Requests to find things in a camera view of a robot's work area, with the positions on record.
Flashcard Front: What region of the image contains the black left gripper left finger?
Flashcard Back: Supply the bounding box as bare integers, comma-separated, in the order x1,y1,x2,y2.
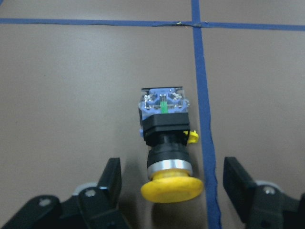
97,157,122,208

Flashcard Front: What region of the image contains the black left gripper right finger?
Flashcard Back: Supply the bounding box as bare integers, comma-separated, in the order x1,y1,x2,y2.
223,157,257,223

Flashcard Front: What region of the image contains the yellow push button switch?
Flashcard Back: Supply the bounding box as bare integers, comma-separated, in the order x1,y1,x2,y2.
138,87,203,203

